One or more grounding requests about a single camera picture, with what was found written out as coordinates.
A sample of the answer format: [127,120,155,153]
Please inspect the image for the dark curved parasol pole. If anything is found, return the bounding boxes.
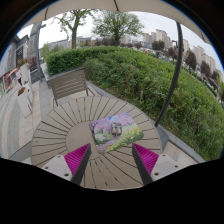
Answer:
[153,21,185,129]

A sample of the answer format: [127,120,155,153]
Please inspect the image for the flower landscape print mouse pad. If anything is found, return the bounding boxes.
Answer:
[88,112,145,155]

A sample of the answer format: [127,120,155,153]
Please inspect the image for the brown slatted outdoor chair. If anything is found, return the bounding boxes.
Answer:
[47,67,98,107]

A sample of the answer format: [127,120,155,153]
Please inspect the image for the white square planter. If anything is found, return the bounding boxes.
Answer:
[16,86,35,118]

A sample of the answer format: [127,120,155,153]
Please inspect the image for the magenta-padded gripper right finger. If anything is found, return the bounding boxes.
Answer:
[131,143,184,186]

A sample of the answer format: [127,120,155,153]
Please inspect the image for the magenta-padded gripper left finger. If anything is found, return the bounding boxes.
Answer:
[40,143,93,186]

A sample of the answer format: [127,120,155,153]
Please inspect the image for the tall grey sign pillar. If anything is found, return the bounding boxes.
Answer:
[27,22,47,85]

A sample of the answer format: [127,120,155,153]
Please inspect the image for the beige parasol canopy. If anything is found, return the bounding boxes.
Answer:
[35,0,212,46]

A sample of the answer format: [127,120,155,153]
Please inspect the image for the grey computer mouse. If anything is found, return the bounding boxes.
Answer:
[110,121,123,137]

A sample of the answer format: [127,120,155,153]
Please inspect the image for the thin-crowned tree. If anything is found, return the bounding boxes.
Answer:
[54,9,96,50]

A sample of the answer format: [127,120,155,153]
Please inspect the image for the group of beige apartment buildings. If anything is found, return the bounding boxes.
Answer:
[141,28,218,73]

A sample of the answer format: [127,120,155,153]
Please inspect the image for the dense-crowned green tree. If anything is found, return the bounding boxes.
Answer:
[91,9,145,47]

